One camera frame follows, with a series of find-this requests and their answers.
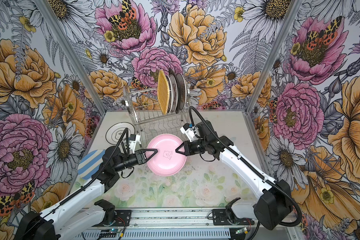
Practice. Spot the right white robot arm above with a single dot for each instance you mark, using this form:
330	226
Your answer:
274	204

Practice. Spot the pink plastic plate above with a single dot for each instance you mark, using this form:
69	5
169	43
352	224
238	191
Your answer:
166	162

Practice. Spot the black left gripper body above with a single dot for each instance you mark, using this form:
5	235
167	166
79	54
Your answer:
128	161

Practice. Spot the white plate orange sunburst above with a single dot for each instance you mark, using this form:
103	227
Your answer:
186	92

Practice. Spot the black square floral plate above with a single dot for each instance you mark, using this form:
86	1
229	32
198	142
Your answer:
180	85

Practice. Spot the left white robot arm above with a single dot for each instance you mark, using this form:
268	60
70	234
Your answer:
65	219

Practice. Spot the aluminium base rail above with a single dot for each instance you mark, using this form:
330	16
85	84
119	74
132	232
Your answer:
186	224

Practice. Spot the yellow woven-pattern tray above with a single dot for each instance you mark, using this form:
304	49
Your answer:
163	91

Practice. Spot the white plate black clover outline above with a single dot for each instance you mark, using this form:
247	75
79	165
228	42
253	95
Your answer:
114	133

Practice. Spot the white plate green red rim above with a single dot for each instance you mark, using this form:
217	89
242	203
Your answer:
171	97

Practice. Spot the blue white striped plate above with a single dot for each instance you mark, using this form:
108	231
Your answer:
90	164

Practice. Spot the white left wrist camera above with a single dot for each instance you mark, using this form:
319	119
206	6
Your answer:
134	142

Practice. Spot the chrome two-tier dish rack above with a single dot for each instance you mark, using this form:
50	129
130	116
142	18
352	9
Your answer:
147	117

